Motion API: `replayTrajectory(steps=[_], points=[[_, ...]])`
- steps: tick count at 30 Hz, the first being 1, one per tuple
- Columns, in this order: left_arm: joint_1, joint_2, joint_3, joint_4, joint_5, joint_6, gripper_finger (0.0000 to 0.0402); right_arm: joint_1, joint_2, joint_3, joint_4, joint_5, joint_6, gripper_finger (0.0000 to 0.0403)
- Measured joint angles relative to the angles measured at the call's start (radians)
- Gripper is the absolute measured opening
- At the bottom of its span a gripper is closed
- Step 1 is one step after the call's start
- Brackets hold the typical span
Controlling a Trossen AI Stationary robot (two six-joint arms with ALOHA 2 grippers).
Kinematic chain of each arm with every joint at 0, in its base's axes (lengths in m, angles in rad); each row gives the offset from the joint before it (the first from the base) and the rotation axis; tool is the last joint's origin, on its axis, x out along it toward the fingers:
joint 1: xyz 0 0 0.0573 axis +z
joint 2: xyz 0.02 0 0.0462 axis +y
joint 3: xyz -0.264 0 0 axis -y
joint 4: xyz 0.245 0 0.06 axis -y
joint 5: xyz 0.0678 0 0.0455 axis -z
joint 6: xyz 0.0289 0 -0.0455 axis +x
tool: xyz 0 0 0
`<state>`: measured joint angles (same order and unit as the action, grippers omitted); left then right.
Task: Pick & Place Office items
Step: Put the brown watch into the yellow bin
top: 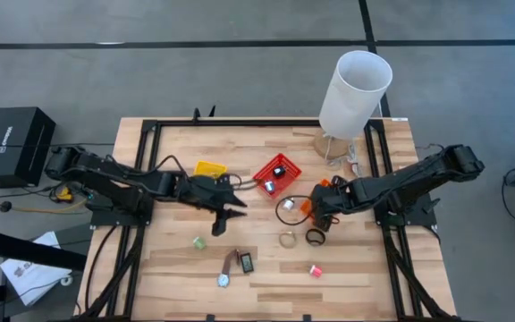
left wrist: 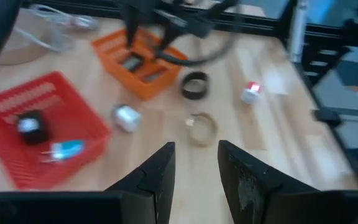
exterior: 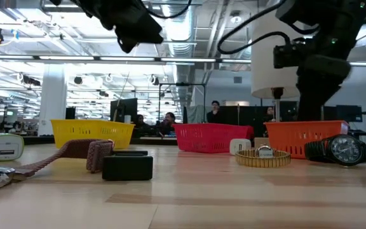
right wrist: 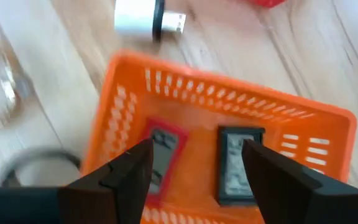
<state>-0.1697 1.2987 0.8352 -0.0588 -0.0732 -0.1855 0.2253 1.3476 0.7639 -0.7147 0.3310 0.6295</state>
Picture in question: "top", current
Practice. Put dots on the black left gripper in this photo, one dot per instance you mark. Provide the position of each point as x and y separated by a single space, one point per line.
204 192

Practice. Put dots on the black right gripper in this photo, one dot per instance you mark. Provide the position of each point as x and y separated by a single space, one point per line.
329 197

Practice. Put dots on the black band dark watch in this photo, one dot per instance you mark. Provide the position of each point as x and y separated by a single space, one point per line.
307 237

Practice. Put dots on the yellow plastic basket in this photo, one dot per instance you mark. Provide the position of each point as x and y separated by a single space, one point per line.
210 168

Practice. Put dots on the blue tape roll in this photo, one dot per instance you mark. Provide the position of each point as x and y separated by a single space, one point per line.
269 186

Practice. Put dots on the black digital clock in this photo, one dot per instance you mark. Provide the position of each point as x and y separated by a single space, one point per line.
247 263

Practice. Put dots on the black tape roll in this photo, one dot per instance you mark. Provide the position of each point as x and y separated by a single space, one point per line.
279 171

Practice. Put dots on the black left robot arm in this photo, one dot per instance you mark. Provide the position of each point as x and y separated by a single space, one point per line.
114 179

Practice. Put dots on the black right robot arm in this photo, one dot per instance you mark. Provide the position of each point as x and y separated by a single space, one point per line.
418 174

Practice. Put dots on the floral patterned tape roll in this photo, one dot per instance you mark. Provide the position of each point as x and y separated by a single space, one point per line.
200 242

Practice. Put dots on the white tape roll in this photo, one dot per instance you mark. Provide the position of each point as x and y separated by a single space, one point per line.
288 205

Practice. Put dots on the pink tape roll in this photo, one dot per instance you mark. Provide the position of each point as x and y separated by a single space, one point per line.
315 271

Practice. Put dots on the red plastic basket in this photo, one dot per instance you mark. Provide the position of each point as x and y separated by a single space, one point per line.
286 183

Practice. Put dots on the white shade table lamp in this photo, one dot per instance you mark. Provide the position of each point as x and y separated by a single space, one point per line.
356 98

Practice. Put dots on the yellow floor tool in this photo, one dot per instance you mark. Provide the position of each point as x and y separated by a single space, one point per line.
64 194

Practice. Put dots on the white paper sheets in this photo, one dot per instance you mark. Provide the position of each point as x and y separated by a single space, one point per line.
34 273

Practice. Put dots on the black workbench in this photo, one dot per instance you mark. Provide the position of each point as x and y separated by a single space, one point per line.
16 248

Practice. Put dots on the black cardboard box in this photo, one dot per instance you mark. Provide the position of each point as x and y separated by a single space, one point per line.
20 143

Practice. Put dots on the black aluminium table frame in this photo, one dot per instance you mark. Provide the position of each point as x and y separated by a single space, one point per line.
262 123

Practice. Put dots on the black frame clip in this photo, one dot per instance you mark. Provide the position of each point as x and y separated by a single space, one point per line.
197 114
213 111

